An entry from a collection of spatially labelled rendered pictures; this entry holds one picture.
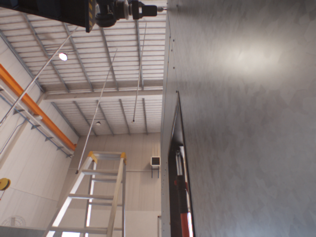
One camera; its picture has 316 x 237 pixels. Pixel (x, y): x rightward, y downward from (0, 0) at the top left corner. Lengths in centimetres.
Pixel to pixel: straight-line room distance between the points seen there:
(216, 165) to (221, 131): 5
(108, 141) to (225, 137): 1249
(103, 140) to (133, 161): 315
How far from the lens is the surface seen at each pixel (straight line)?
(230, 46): 19
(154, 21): 685
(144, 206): 1071
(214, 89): 22
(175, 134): 74
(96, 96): 878
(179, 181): 80
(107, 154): 156
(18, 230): 362
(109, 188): 1128
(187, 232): 78
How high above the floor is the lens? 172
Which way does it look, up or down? 37 degrees up
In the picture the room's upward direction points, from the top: straight up
